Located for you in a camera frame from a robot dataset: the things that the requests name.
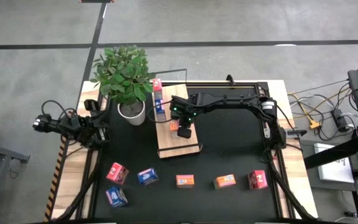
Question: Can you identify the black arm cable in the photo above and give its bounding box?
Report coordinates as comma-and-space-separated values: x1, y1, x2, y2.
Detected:
147, 99, 174, 124
41, 100, 78, 121

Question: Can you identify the grey floor cable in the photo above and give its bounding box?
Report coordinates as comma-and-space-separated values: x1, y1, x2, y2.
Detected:
287, 79, 351, 96

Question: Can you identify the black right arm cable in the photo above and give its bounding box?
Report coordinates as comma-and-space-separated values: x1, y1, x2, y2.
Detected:
147, 99, 174, 124

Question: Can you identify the black power strip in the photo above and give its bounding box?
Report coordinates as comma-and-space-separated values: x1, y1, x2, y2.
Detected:
331, 108, 351, 132

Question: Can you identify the white flat box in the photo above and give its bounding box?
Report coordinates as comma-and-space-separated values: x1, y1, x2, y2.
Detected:
313, 142, 356, 184

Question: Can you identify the green leafy plant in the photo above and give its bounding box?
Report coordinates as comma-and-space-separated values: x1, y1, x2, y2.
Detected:
89, 45, 157, 106

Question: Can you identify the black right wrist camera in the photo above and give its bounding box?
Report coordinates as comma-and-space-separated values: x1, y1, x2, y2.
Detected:
177, 126, 193, 140

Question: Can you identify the red cereal box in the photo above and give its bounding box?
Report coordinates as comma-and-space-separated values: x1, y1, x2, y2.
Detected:
152, 78, 163, 101
247, 169, 269, 190
106, 162, 130, 186

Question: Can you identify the yellow cable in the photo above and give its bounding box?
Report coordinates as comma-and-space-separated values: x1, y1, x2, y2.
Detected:
287, 91, 316, 125

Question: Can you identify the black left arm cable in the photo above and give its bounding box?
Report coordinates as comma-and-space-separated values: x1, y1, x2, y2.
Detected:
41, 100, 78, 121

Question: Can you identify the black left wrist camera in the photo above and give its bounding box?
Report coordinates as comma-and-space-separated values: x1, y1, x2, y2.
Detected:
85, 99, 101, 113

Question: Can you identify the yellow black hazard tape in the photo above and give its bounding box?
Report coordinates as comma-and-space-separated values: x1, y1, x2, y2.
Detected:
44, 136, 68, 222

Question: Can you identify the blue Frosted Flakes box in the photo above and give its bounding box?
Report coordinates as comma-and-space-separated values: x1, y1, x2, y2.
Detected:
154, 98, 167, 122
105, 185, 129, 208
137, 167, 160, 187

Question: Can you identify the black floor cable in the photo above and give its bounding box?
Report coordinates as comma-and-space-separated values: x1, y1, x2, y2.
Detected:
317, 90, 358, 141

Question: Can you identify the black metal beam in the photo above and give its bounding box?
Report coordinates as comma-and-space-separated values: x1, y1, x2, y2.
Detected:
303, 133, 358, 170

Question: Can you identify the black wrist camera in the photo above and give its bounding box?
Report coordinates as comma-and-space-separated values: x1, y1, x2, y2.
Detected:
177, 126, 193, 140
85, 99, 101, 113

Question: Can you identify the white ribbed plant pot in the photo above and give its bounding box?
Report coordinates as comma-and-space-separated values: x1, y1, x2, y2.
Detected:
117, 99, 147, 126

